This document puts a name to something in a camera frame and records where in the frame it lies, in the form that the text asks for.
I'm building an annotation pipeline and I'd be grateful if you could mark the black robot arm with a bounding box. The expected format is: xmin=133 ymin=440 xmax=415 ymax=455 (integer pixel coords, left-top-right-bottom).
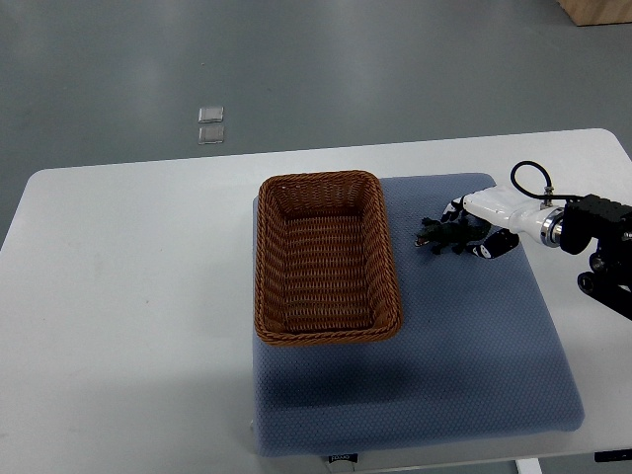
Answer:
xmin=560 ymin=195 xmax=631 ymax=319

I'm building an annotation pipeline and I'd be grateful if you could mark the wooden box corner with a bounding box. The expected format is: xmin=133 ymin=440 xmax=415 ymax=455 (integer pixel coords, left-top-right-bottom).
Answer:
xmin=558 ymin=0 xmax=631 ymax=27

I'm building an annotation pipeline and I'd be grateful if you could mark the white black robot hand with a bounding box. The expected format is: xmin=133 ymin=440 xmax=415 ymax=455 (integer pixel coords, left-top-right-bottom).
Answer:
xmin=440 ymin=186 xmax=564 ymax=260

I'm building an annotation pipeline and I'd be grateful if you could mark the upper floor plate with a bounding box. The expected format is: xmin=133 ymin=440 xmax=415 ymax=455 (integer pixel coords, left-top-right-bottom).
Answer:
xmin=197 ymin=106 xmax=224 ymax=123

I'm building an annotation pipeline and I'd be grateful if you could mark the brown wicker basket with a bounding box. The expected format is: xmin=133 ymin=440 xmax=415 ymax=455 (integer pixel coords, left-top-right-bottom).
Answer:
xmin=254 ymin=170 xmax=403 ymax=347

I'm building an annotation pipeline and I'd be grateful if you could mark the blue grey cushion mat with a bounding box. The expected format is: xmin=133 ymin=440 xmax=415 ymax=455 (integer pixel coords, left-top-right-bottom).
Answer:
xmin=253 ymin=173 xmax=584 ymax=456

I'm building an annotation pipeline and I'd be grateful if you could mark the black table control panel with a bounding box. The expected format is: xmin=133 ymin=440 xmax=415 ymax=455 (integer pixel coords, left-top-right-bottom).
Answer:
xmin=593 ymin=448 xmax=632 ymax=463

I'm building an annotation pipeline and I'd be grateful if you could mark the dark toy crocodile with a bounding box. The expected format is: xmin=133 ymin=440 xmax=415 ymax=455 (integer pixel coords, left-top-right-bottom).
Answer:
xmin=415 ymin=217 xmax=491 ymax=255

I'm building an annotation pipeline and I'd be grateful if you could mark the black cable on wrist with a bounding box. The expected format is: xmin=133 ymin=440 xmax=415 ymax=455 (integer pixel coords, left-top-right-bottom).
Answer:
xmin=510 ymin=161 xmax=589 ymax=209

